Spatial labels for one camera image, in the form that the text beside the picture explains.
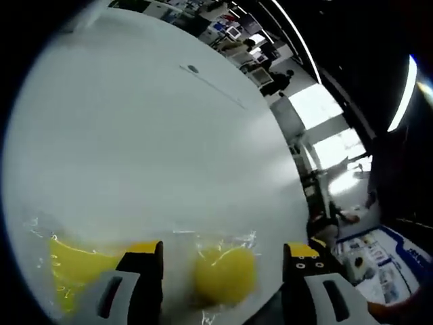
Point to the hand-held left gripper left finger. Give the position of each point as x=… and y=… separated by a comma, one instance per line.
x=115, y=298

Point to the round yellow silicone block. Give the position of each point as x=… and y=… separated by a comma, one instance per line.
x=225, y=274

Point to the white ceiling light strip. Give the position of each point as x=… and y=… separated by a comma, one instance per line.
x=404, y=91
x=297, y=37

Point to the rectangular yellow silicone block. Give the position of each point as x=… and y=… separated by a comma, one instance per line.
x=78, y=267

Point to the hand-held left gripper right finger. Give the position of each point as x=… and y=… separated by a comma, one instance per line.
x=304, y=291

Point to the blue and white printed banner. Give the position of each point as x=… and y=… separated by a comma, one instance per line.
x=379, y=257

